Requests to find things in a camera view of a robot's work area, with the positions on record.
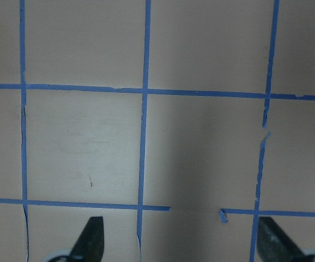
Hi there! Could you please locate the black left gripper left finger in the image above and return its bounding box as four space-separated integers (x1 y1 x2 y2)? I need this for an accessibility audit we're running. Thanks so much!
69 217 104 262

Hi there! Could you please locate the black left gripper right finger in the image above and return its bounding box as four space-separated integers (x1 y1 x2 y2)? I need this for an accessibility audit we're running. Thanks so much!
256 216 302 262

